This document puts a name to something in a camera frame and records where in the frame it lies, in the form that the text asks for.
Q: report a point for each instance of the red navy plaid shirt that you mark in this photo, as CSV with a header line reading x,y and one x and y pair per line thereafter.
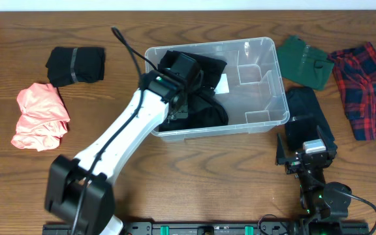
x,y
355,74

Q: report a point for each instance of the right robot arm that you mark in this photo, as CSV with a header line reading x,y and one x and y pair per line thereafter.
x,y
325,203

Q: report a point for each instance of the large black garment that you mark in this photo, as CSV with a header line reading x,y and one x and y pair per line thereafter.
x,y
203,109

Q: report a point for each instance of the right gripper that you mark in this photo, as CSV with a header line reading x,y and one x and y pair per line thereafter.
x,y
333,146

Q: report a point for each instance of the dark green folded garment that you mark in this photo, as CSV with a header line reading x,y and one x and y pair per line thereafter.
x,y
304,64

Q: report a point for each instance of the clear plastic storage container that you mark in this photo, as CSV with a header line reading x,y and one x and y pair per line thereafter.
x,y
256,102

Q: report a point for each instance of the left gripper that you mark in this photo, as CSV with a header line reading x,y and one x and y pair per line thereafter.
x,y
179,111

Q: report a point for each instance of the white label in container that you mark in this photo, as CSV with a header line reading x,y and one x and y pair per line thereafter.
x,y
222,87

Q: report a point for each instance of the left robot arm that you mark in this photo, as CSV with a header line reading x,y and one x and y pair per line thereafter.
x,y
80,190

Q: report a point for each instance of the small black garment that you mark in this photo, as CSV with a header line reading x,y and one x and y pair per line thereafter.
x,y
67,65

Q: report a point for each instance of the black folded garment right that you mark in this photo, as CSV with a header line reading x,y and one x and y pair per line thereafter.
x,y
305,116

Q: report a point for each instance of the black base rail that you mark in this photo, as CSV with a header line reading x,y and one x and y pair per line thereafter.
x,y
265,227

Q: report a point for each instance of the pink garment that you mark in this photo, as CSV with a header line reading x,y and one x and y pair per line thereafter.
x,y
43,120

